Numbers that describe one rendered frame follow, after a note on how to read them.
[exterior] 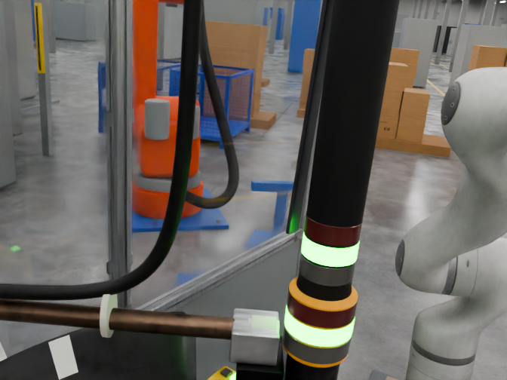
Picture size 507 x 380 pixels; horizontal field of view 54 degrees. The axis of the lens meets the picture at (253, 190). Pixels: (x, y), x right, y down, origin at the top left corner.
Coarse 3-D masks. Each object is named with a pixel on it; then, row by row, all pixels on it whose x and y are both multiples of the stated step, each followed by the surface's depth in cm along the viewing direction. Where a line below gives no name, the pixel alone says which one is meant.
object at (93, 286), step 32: (192, 0) 26; (192, 32) 26; (192, 64) 27; (192, 96) 27; (192, 128) 28; (160, 256) 30; (0, 288) 32; (32, 288) 32; (64, 288) 32; (96, 288) 31; (128, 288) 31
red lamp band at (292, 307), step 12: (288, 288) 31; (288, 300) 31; (300, 312) 30; (312, 312) 30; (324, 312) 29; (336, 312) 29; (348, 312) 30; (312, 324) 30; (324, 324) 30; (336, 324) 30
